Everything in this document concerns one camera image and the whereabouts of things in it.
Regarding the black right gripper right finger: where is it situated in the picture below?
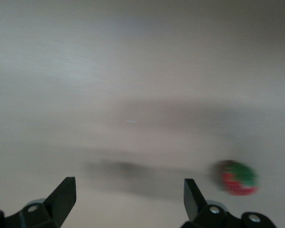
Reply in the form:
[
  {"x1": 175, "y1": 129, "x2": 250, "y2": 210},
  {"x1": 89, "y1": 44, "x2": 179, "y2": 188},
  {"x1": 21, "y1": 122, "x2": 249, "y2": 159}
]
[{"x1": 180, "y1": 178, "x2": 277, "y2": 228}]

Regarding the brown table cover sheet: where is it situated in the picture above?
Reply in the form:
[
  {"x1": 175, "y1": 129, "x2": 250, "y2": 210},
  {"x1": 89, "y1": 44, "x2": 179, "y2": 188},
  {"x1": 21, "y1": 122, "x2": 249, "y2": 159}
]
[{"x1": 0, "y1": 0, "x2": 285, "y2": 228}]

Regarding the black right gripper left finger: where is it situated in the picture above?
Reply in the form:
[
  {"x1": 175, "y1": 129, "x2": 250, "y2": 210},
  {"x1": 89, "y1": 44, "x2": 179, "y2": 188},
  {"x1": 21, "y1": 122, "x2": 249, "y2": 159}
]
[{"x1": 0, "y1": 176, "x2": 77, "y2": 228}]

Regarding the red strawberry green cap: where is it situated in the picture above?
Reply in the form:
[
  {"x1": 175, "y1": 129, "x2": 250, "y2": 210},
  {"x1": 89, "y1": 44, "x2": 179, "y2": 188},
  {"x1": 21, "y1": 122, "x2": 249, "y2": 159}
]
[{"x1": 209, "y1": 160, "x2": 260, "y2": 197}]

